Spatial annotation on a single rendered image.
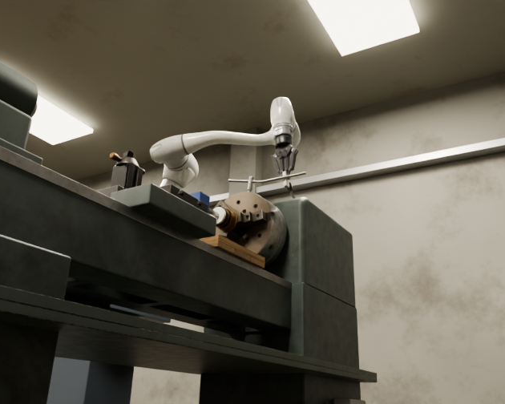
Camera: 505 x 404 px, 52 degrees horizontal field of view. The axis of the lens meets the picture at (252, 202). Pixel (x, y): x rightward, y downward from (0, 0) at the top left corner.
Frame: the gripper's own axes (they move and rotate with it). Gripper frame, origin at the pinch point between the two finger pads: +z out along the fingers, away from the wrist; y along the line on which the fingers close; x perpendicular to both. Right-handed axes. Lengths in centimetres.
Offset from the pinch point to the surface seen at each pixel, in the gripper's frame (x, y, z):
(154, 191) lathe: -88, 4, 41
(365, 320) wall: 231, -48, 19
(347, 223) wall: 231, -54, -68
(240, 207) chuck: -11.9, -15.9, 13.2
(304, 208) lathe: 5.0, 5.3, 12.8
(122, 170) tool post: -72, -24, 20
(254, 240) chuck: -12.0, -9.8, 29.0
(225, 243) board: -47, -1, 42
